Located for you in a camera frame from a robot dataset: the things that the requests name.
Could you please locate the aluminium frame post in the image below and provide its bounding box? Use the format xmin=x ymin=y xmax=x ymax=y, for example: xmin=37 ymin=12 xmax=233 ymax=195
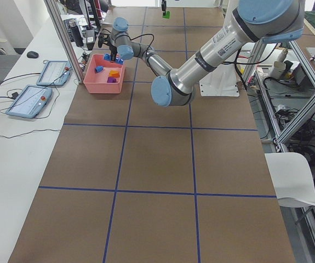
xmin=44 ymin=0 xmax=84 ymax=83

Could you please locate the small blue block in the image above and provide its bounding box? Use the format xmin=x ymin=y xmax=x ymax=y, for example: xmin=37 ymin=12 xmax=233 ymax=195
xmin=95 ymin=66 xmax=104 ymax=73

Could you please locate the orange block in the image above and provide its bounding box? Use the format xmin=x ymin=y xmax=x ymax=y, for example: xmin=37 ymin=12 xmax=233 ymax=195
xmin=109 ymin=70 xmax=120 ymax=78

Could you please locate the teach pendant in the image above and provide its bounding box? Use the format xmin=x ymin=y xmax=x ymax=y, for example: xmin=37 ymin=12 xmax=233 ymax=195
xmin=36 ymin=60 xmax=71 ymax=87
xmin=5 ymin=85 xmax=53 ymax=118

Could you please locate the far teach pendant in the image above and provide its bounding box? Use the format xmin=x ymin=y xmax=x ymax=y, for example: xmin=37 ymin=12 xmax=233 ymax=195
xmin=36 ymin=60 xmax=71 ymax=87

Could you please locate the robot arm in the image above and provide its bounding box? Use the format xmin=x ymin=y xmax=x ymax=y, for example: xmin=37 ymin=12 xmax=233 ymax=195
xmin=109 ymin=1 xmax=305 ymax=107

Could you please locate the black computer mouse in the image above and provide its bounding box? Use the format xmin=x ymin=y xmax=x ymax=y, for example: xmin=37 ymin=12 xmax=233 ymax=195
xmin=26 ymin=51 xmax=39 ymax=59

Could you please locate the pink plastic box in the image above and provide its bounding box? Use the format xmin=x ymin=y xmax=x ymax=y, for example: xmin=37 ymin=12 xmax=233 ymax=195
xmin=83 ymin=54 xmax=125 ymax=94

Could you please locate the long blue block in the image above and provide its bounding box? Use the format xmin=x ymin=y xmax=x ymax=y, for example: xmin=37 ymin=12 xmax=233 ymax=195
xmin=104 ymin=53 xmax=124 ymax=65

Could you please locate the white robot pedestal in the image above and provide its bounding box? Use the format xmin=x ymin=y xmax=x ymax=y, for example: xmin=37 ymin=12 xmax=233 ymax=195
xmin=198 ymin=41 xmax=259 ymax=98

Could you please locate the near teach pendant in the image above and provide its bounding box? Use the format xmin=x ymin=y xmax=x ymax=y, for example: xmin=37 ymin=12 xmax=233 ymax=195
xmin=5 ymin=85 xmax=53 ymax=118

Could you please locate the purple block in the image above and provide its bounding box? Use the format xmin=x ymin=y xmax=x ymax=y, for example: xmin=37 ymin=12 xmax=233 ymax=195
xmin=107 ymin=77 xmax=117 ymax=83

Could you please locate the green block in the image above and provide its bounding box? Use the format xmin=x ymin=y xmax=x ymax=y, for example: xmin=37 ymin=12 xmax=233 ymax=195
xmin=162 ymin=11 xmax=170 ymax=19

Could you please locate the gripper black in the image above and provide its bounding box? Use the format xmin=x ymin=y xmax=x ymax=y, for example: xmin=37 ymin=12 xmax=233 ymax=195
xmin=109 ymin=0 xmax=167 ymax=62

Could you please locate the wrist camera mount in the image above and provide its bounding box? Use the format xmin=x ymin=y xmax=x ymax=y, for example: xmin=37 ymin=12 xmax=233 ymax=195
xmin=98 ymin=33 xmax=111 ymax=48

